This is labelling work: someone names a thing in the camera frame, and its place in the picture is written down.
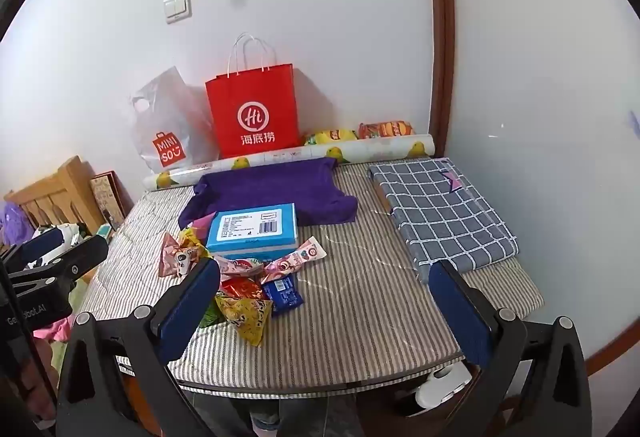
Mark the striped mattress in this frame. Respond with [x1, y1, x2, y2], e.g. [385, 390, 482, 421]
[75, 157, 546, 390]

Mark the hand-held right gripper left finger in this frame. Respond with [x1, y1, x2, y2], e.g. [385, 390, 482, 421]
[56, 258, 222, 437]

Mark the red paper bag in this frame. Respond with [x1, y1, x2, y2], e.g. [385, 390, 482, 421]
[205, 33, 301, 159]

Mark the blue small snack packet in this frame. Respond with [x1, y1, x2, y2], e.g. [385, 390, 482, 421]
[262, 278, 305, 315]

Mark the fruit-print paper roll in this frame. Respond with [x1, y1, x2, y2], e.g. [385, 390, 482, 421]
[141, 133, 440, 192]

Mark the purple cloth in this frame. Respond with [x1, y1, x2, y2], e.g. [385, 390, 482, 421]
[178, 157, 359, 230]

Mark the grey checked cloth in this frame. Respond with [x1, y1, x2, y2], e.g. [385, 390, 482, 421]
[368, 157, 521, 285]

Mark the red snack packet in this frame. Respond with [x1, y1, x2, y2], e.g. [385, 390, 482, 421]
[219, 276, 268, 302]

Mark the white device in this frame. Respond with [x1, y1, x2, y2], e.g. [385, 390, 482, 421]
[415, 362, 473, 410]

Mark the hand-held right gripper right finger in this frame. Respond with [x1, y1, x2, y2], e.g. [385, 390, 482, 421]
[428, 260, 594, 437]

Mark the yellow chip bag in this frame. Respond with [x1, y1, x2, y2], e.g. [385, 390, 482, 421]
[304, 129, 359, 146]

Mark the green snack packet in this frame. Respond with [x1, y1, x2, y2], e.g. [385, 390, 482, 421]
[199, 299, 226, 329]

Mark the pink long snack packet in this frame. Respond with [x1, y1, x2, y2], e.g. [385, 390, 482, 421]
[262, 238, 327, 285]

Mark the purple plush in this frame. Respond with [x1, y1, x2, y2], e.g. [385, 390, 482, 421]
[0, 202, 35, 245]

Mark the brown baseboard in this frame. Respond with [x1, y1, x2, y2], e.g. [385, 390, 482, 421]
[582, 307, 640, 378]

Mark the pink tag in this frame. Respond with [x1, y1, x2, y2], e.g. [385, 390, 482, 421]
[440, 169, 466, 192]

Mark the pink panda snack packet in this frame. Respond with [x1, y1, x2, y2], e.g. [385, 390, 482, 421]
[158, 232, 213, 279]

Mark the white wall switch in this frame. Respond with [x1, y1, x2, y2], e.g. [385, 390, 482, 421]
[163, 0, 192, 24]

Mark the orange chip bag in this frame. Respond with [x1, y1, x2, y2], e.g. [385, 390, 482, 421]
[358, 120, 416, 140]

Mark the wooden headboard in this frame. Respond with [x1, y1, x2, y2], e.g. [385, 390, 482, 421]
[4, 156, 108, 238]

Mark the yellow triangular snack packet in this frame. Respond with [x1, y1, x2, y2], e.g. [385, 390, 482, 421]
[215, 294, 275, 348]

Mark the brown door frame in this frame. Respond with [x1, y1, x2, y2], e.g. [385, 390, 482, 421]
[421, 0, 457, 160]

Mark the strawberry snack packet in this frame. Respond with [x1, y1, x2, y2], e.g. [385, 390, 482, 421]
[212, 254, 266, 278]

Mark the blue box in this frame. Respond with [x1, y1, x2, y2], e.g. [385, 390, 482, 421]
[206, 203, 300, 259]

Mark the pink cloth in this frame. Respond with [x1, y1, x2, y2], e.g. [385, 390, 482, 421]
[32, 319, 71, 343]

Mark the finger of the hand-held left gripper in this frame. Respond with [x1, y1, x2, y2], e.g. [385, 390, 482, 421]
[0, 227, 80, 274]
[9, 234, 110, 288]

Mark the yellow sweet potato snack bag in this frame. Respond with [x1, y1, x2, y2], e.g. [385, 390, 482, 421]
[177, 227, 213, 260]

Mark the white plastic bag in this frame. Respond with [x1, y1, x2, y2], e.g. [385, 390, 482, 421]
[131, 66, 220, 172]

